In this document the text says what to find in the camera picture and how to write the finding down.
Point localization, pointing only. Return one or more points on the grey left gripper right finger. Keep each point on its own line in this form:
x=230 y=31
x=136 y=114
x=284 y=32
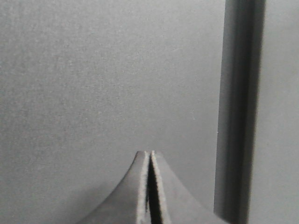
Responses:
x=169 y=200

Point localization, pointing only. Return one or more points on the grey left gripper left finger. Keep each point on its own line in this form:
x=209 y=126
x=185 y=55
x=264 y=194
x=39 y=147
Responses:
x=128 y=202

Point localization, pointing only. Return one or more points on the dark grey fridge door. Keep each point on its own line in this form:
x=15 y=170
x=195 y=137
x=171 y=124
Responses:
x=85 y=84
x=257 y=160

